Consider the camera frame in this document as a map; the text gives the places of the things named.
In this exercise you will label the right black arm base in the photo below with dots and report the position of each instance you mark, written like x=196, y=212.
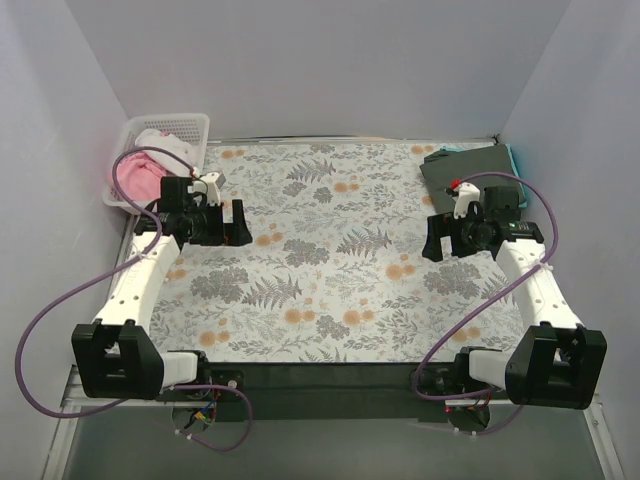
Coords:
x=442, y=381

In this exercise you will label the pink t shirt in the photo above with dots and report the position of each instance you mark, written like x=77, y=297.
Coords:
x=139, y=177

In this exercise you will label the teal folded t shirt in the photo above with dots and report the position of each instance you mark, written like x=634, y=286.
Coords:
x=495, y=157

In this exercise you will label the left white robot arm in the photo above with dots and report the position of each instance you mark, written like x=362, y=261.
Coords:
x=114, y=354

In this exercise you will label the dark green folded t shirt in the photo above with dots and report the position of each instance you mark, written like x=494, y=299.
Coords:
x=440, y=170

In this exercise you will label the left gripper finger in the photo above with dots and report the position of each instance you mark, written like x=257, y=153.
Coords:
x=230, y=231
x=243, y=234

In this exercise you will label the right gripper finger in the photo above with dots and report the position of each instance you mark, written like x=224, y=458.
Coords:
x=432, y=250
x=445, y=233

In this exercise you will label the white t shirt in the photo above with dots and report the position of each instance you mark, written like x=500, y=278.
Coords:
x=169, y=142

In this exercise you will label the floral table mat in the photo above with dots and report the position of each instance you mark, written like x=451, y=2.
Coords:
x=335, y=271

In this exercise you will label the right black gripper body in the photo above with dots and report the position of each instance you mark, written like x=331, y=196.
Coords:
x=452, y=238

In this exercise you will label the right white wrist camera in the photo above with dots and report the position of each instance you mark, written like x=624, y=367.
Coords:
x=464, y=193

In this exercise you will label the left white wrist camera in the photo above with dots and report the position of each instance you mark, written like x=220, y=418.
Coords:
x=210, y=184

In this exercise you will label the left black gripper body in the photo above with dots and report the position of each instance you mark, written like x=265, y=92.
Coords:
x=218, y=226

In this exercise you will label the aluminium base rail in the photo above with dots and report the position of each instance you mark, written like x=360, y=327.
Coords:
x=303, y=391

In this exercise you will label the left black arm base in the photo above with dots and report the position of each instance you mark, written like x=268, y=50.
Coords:
x=199, y=390

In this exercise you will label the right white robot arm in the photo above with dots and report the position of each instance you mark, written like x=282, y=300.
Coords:
x=558, y=361

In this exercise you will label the white plastic basket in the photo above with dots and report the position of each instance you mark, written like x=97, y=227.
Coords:
x=192, y=128

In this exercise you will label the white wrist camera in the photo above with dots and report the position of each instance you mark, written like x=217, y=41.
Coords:
x=464, y=193
x=210, y=184

